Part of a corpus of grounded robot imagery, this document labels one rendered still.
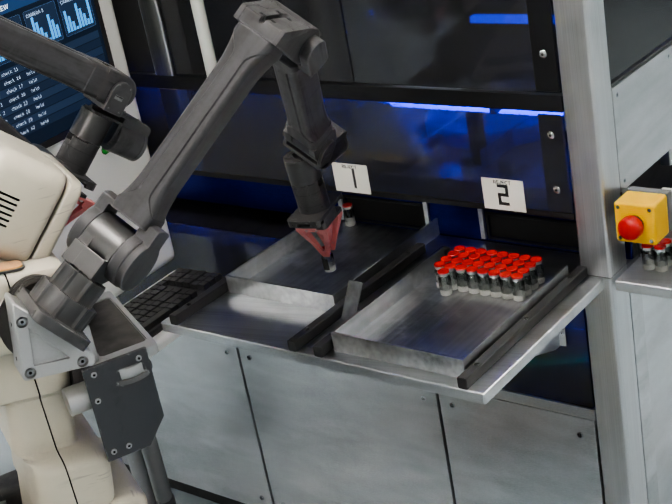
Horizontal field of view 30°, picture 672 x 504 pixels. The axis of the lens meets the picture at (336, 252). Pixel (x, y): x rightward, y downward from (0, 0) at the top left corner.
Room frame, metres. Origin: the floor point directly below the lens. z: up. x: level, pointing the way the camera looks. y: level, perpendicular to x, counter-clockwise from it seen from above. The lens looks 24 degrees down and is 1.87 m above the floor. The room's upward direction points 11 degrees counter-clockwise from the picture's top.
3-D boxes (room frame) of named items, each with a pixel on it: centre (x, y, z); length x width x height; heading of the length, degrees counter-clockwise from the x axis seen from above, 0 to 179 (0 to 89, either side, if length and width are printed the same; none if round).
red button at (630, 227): (1.87, -0.49, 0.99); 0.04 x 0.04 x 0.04; 48
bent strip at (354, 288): (1.93, 0.02, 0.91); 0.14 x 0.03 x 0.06; 139
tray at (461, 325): (1.90, -0.18, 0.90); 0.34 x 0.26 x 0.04; 138
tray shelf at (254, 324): (2.04, -0.08, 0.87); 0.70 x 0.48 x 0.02; 48
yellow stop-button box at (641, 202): (1.90, -0.52, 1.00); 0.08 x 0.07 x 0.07; 138
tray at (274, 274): (2.21, 0.00, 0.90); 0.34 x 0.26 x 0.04; 138
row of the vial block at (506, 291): (1.96, -0.23, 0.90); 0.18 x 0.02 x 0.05; 48
